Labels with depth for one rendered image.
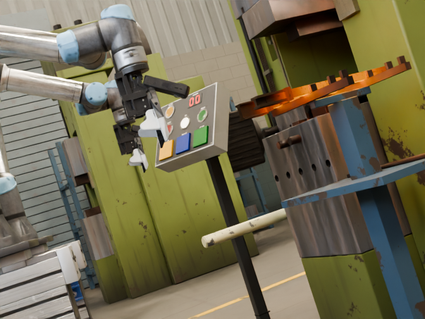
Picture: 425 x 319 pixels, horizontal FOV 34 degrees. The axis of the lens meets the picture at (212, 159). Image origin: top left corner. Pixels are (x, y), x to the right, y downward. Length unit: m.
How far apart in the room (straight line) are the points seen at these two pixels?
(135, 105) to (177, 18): 9.79
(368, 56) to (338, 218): 0.52
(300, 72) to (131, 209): 4.63
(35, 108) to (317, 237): 8.27
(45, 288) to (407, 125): 1.15
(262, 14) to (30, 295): 1.24
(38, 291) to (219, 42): 9.94
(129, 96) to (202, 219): 5.56
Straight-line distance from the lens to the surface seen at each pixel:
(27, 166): 10.20
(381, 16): 2.19
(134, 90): 1.69
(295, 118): 2.41
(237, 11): 2.60
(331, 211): 2.27
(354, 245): 2.23
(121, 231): 7.10
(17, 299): 1.83
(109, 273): 7.35
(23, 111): 10.34
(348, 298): 2.37
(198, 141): 2.73
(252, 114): 1.85
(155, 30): 11.23
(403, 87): 2.17
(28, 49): 1.86
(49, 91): 2.42
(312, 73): 2.72
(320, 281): 2.48
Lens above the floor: 0.80
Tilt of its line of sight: 2 degrees up
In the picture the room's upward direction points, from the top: 18 degrees counter-clockwise
